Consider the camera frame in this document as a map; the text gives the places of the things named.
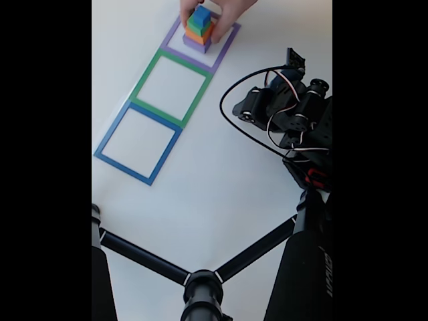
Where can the purple block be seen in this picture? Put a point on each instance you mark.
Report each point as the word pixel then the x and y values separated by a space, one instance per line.
pixel 195 46

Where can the orange cube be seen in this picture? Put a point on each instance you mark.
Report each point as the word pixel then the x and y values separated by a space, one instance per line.
pixel 195 36

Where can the green cube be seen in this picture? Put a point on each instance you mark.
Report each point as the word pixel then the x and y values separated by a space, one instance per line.
pixel 194 27

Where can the small blue cube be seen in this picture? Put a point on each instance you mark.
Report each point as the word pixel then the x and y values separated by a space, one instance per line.
pixel 201 15

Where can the person's hand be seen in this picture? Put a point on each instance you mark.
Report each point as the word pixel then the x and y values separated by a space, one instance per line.
pixel 227 13

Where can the red black table clamp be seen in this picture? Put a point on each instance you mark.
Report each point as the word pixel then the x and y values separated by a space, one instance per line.
pixel 314 177

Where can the black tripod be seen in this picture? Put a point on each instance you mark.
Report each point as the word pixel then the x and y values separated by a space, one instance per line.
pixel 200 291

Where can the gripper camera board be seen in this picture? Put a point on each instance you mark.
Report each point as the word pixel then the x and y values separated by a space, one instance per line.
pixel 296 60

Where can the purple square frame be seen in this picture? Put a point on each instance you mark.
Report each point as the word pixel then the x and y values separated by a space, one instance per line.
pixel 187 57

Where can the green square frame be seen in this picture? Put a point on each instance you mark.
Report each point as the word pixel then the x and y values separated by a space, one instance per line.
pixel 170 112

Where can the blue square frame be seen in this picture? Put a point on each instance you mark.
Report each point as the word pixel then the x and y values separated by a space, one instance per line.
pixel 133 170

